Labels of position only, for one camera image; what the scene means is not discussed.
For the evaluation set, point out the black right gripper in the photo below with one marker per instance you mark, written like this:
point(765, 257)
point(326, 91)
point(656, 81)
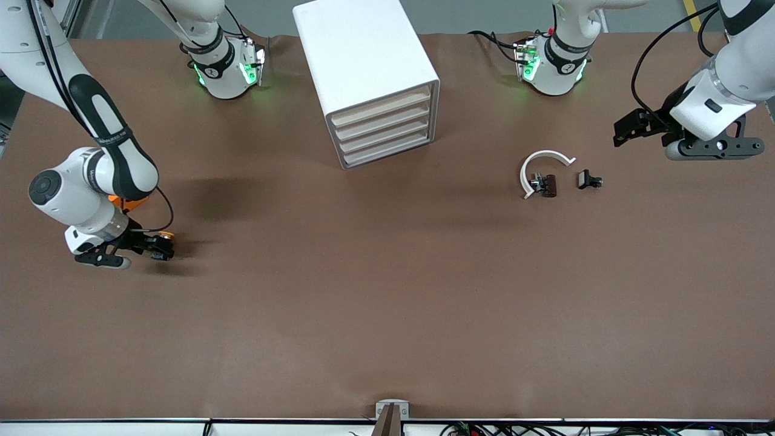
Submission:
point(135, 240)

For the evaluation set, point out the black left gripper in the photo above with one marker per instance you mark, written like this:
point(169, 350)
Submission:
point(656, 123)

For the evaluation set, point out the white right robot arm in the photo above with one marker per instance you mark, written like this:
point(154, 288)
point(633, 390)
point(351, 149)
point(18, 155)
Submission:
point(79, 200)

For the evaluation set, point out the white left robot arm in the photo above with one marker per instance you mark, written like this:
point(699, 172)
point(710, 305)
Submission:
point(720, 91)

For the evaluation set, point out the orange and black square block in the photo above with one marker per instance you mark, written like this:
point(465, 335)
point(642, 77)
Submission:
point(130, 203)

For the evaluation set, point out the small black clip part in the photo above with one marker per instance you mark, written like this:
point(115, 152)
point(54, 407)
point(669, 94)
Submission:
point(585, 179)

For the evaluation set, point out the white curved plastic arc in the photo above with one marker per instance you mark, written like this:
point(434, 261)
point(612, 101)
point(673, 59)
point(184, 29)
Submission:
point(545, 154)

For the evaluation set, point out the dark brown small block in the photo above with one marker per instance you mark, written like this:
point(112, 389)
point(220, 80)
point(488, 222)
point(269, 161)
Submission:
point(550, 185)

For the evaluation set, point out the small silver metal part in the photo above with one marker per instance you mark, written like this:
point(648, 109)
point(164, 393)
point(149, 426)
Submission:
point(536, 181)

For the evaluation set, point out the grey base connector box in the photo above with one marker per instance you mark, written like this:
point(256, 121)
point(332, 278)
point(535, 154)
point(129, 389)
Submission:
point(528, 60)
point(254, 60)

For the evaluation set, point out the brown table mat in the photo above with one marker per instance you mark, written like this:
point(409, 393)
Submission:
point(387, 303)

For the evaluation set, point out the white table edge rail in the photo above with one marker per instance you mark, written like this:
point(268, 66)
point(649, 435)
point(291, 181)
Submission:
point(121, 430)

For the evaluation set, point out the grey metal bracket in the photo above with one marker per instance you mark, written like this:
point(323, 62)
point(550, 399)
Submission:
point(392, 407)

